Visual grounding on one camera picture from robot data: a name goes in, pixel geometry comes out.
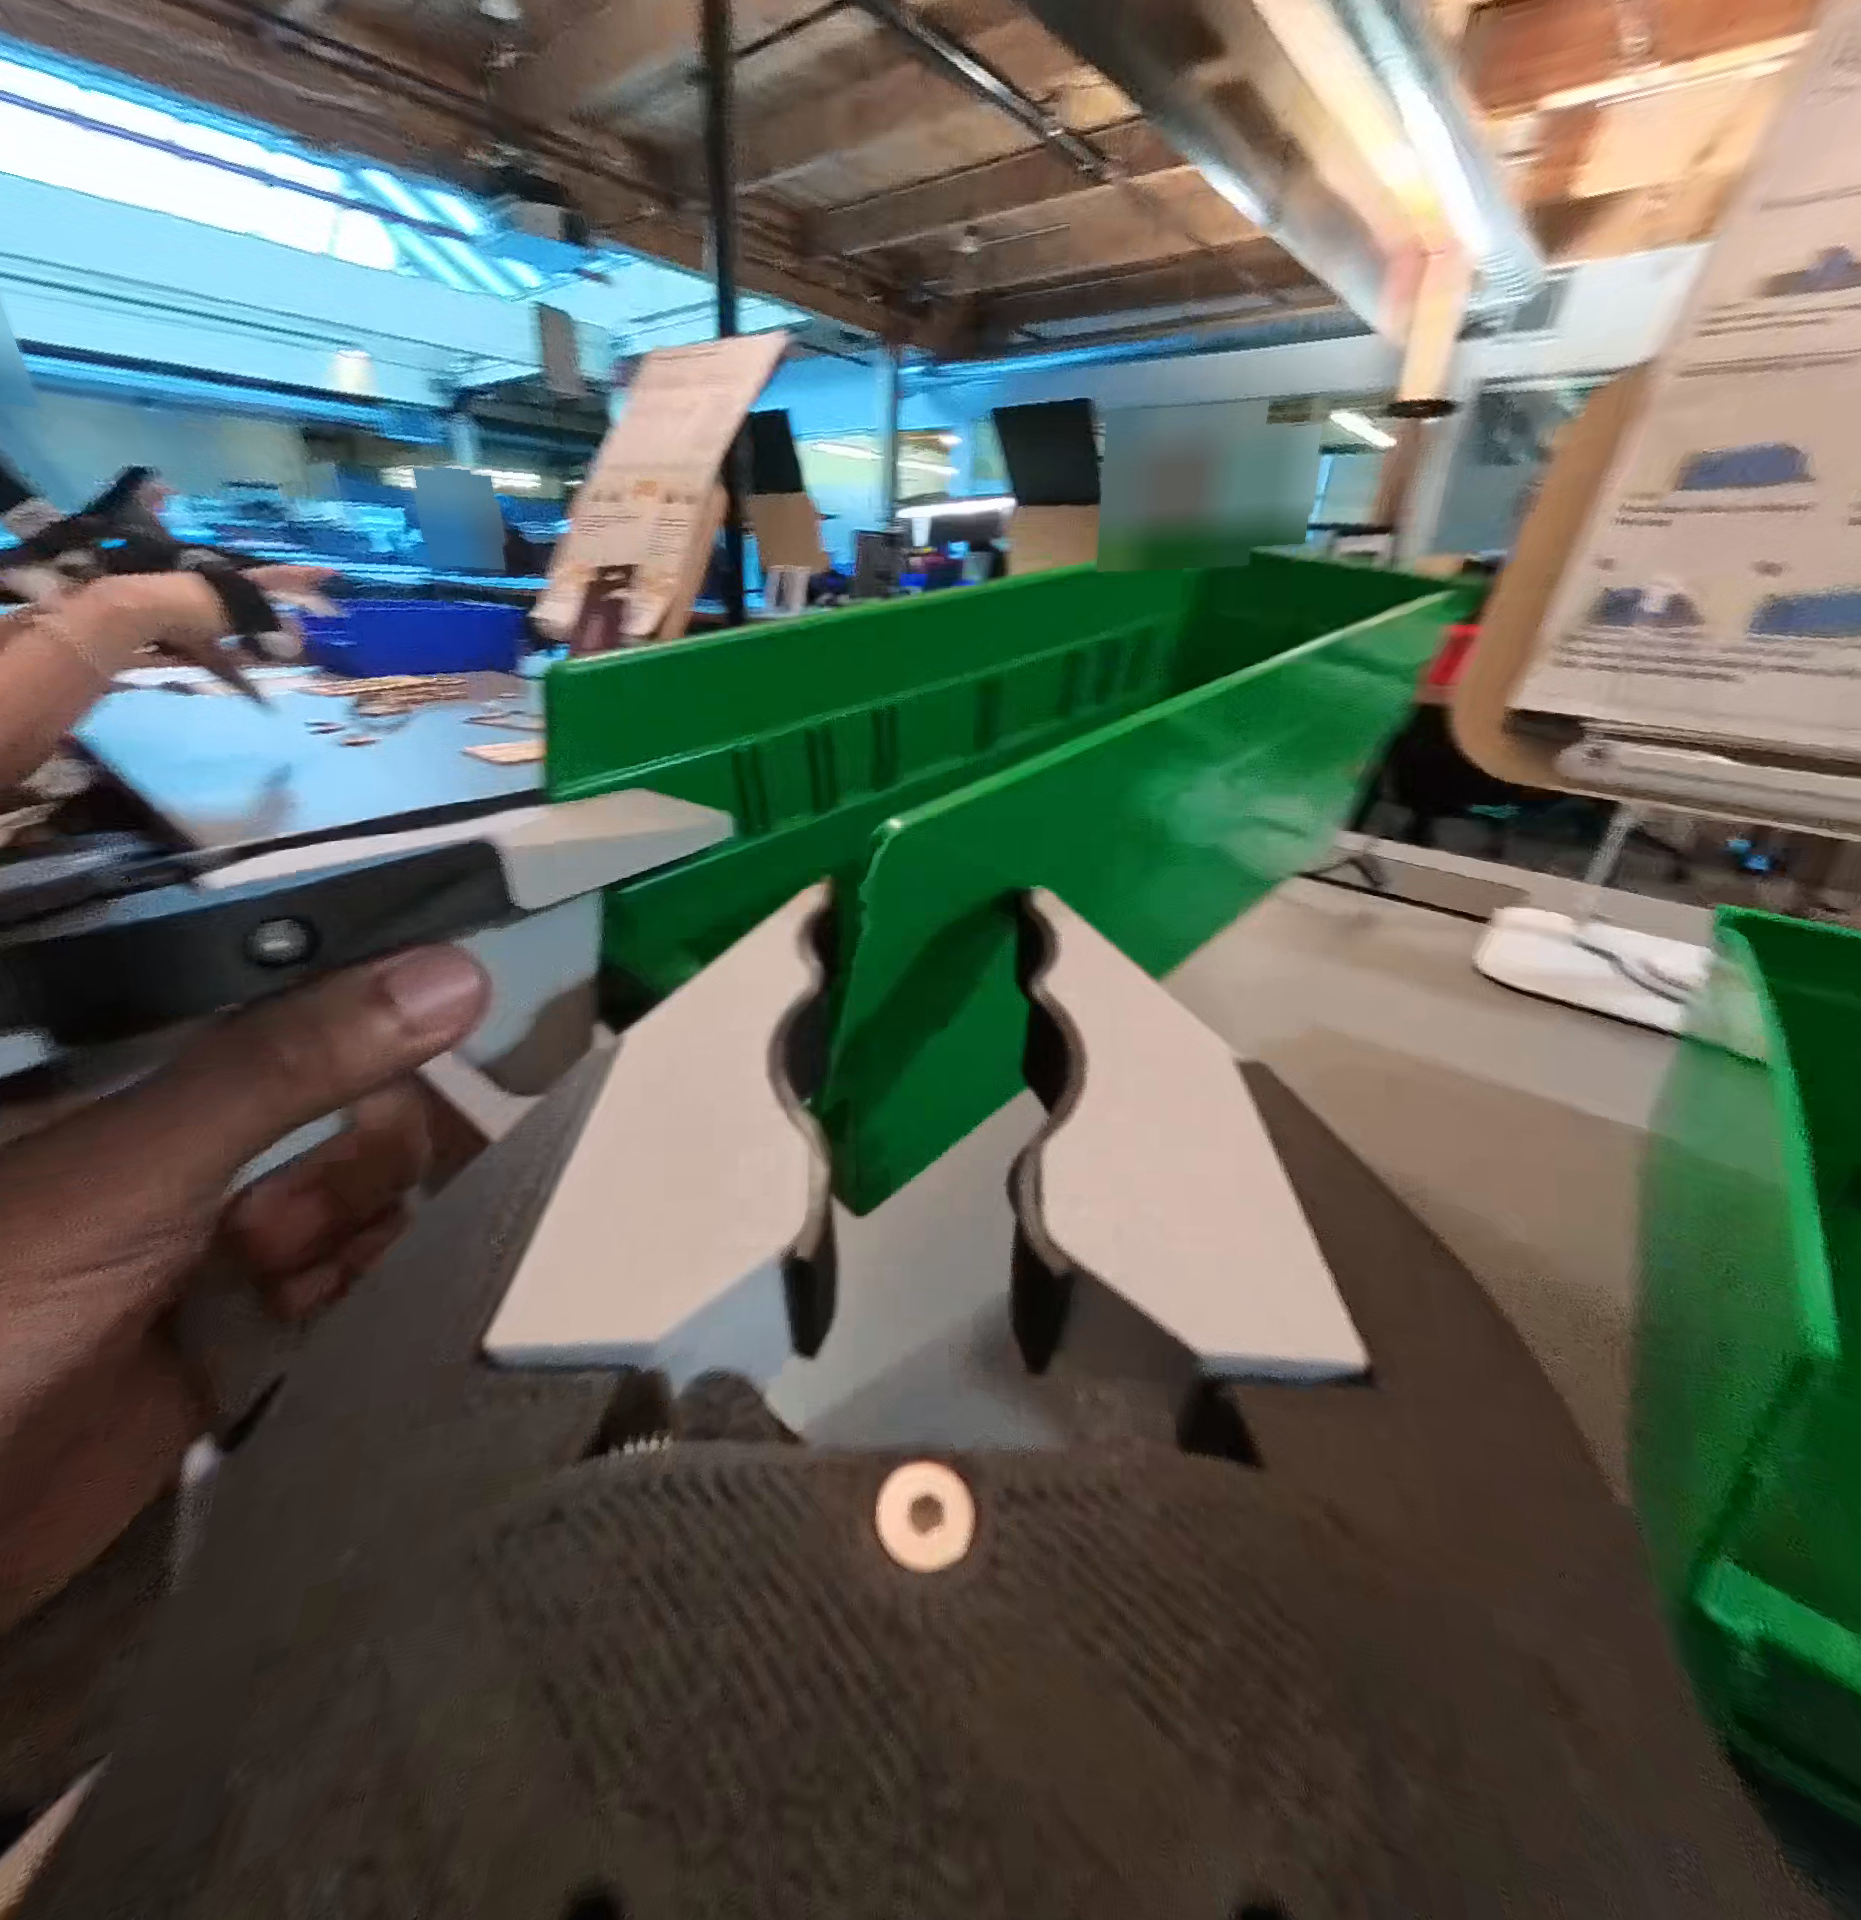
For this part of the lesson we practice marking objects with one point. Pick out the black and tan stand board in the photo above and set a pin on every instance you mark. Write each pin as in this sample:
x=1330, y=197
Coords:
x=780, y=481
x=1048, y=458

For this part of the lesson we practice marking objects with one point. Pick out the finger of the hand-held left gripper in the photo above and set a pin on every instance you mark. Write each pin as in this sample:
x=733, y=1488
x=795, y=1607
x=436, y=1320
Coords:
x=617, y=849
x=548, y=998

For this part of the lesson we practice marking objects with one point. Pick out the green plastic storage bin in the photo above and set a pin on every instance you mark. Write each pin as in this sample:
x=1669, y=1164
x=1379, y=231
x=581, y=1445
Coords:
x=1140, y=811
x=1755, y=1276

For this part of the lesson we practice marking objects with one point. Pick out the black vertical pole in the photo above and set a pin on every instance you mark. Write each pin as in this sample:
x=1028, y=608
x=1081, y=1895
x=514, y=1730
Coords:
x=721, y=299

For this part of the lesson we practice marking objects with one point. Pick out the blue plastic bin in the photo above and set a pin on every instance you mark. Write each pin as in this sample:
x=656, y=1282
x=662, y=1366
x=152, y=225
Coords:
x=422, y=637

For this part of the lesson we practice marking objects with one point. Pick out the scattered wooden puzzle pieces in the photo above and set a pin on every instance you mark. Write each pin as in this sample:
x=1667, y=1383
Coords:
x=422, y=697

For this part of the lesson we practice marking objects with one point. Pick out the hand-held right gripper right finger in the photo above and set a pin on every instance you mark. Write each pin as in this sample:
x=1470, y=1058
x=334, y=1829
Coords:
x=1184, y=1199

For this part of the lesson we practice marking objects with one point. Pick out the white stand base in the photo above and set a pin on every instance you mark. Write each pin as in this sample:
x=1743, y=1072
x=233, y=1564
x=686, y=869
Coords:
x=1576, y=961

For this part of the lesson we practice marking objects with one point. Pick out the grey desk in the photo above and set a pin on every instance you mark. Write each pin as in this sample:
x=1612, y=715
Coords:
x=1394, y=1081

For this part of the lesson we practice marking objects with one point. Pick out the person's left hand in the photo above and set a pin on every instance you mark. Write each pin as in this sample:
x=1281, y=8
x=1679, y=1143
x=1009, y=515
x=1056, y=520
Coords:
x=105, y=1276

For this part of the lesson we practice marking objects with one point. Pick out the cardboard clipboard with instruction sheet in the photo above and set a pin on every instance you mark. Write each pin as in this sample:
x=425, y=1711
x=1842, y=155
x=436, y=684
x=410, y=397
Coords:
x=660, y=466

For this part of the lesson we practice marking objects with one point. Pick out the silver air duct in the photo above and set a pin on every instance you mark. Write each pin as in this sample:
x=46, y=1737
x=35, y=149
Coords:
x=1320, y=136

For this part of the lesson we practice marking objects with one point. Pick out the grey table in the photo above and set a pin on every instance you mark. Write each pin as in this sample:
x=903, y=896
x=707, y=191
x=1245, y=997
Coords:
x=239, y=750

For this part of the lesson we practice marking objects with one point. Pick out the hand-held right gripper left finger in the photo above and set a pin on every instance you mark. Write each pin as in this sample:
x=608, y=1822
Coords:
x=675, y=1170

